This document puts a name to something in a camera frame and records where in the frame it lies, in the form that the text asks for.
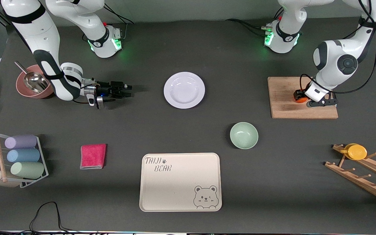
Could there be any purple cup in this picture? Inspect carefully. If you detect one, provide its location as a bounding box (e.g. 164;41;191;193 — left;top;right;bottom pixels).
5;135;38;149

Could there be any black cable loop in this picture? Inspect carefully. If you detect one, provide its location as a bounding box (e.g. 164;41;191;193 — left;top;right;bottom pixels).
28;201;77;234

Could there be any beige bear print tray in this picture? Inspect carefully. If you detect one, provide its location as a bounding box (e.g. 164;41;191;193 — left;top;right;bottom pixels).
139;153;222;212

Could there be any pale green bowl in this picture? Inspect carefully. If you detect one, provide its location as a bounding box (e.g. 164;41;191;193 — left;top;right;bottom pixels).
230;122;259;150

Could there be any pink bowl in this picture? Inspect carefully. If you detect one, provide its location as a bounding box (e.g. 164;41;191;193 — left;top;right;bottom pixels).
16;64;55;99

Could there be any blue cup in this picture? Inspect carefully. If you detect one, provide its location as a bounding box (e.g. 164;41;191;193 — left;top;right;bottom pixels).
7;149;41;163

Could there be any black base cable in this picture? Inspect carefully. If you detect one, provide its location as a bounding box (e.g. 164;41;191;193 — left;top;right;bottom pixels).
103;3;133;25
226;19;267;34

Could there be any white round plate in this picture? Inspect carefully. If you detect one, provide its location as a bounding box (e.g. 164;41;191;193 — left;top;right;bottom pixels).
164;72;206;109

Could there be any metal scoop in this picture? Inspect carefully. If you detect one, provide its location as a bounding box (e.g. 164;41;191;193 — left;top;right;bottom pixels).
14;61;50;94

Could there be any yellow cup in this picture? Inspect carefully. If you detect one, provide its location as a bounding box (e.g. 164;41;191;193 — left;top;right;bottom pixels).
340;143;368;161

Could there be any black left base cable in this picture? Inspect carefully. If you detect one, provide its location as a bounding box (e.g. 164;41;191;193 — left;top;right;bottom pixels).
226;19;267;34

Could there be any pink folded cloth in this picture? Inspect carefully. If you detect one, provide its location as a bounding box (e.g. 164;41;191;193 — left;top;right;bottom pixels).
80;144;107;170

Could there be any green cup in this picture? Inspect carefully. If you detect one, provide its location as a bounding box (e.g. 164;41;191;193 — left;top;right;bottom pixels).
10;162;45;179

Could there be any wooden peg cup rack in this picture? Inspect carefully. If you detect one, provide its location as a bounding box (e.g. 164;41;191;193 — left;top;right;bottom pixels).
324;144;376;206

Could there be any white wire cup holder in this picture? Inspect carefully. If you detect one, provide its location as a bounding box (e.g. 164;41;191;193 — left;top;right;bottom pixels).
0;132;49;189

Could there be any bamboo cutting board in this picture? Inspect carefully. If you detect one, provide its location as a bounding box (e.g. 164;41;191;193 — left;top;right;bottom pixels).
268;77;339;119

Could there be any black right base cable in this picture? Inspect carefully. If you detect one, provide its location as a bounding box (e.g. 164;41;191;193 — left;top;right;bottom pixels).
103;3;133;25

